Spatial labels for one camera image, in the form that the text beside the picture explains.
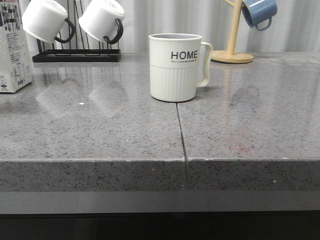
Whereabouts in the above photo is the cream HOME ribbed mug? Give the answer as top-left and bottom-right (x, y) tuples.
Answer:
(148, 33), (213, 103)

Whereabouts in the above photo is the white blue milk carton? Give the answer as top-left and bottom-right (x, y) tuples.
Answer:
(0, 0), (33, 93)

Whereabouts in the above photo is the wooden mug tree stand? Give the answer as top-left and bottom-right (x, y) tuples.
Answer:
(211, 0), (254, 64)

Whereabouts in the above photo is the right white enamel mug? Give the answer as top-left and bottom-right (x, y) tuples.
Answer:
(78, 0), (125, 45)

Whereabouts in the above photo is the white enamel mug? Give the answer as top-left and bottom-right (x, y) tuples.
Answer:
(78, 0), (125, 45)
(22, 0), (75, 44)

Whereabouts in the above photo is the blue hanging mug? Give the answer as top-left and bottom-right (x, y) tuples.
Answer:
(241, 0), (278, 32)

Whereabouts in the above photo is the left white enamel mug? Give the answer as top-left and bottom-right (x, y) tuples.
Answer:
(22, 0), (75, 44)

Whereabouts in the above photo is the black wire mug rack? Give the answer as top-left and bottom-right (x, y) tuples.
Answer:
(32, 0), (121, 63)

